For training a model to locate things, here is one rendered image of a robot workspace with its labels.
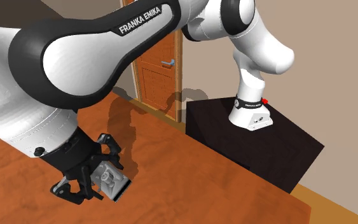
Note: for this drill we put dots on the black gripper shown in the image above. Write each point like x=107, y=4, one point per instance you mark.
x=71, y=152

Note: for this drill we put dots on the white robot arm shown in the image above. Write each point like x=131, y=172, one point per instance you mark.
x=82, y=59

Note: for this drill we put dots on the brown wooden table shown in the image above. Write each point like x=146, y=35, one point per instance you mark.
x=197, y=186

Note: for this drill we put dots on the brown wooden door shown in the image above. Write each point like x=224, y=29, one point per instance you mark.
x=158, y=83

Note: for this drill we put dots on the black robot stand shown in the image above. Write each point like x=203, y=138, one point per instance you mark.
x=268, y=152

